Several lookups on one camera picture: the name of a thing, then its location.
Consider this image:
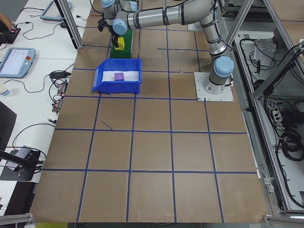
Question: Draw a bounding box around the small circuit board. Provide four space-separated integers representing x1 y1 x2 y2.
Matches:
52 98 64 113
57 82 68 95

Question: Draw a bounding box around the light blue teach pendant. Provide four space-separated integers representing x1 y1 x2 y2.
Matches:
39 0 73 21
0 47 37 79

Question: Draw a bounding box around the grey device on stand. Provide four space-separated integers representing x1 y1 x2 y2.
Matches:
6 146 34 173

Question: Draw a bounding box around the black cable coil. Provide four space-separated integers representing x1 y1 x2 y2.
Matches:
276 129 304 163

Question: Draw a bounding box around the black cable with connector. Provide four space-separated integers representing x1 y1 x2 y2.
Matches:
11 118 57 155

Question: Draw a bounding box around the aluminium extrusion post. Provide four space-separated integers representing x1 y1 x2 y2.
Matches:
54 0 84 50

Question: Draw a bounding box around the blue plastic storage bin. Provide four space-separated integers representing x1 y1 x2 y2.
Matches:
92 58 143 95

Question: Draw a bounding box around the white power strip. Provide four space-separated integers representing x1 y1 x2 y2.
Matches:
267 101 287 125

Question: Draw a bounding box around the V-shaped metal bar frame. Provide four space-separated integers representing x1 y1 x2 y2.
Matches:
219 0 304 216

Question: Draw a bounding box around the green conveyor belt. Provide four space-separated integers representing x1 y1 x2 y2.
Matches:
108 0 140 59

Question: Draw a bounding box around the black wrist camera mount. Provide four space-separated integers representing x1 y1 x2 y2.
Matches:
97 18 107 32

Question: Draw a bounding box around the grey wrapped box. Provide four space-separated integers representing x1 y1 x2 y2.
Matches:
253 38 277 67

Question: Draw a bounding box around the person forearm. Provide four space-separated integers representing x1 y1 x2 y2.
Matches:
0 13 14 29

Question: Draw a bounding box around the black flat panel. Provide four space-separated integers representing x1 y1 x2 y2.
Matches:
0 101 18 146

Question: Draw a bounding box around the aluminium frame bar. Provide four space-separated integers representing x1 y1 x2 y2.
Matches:
262 210 304 226
0 212 36 226

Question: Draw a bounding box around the black electronics box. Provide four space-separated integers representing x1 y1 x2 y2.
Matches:
0 27 22 45

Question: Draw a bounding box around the white foam pad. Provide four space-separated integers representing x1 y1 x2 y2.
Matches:
101 70 140 82

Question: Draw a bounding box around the white paper cup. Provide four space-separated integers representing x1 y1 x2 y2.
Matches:
0 83 10 97

